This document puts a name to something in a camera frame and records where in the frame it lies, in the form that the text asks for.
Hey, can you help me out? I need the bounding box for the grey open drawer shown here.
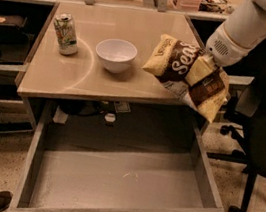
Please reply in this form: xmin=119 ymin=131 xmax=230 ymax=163
xmin=9 ymin=101 xmax=227 ymax=212

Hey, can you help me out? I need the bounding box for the green white soda can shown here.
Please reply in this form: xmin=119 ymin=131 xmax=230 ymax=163
xmin=54 ymin=12 xmax=78 ymax=56

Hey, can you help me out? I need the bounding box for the dark side shelf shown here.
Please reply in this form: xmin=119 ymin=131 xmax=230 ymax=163
xmin=0 ymin=0 xmax=55 ymax=134

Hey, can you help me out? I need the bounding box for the white bowl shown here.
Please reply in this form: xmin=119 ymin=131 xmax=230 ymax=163
xmin=95 ymin=38 xmax=138 ymax=74

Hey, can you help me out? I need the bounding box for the beige counter cabinet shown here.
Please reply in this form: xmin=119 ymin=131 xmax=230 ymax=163
xmin=7 ymin=0 xmax=241 ymax=161

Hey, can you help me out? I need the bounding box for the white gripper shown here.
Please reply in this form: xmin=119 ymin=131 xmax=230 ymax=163
xmin=185 ymin=0 xmax=266 ymax=86

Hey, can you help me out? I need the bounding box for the brown Late July chip bag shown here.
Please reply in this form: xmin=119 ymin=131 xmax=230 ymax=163
xmin=142 ymin=34 xmax=229 ymax=123

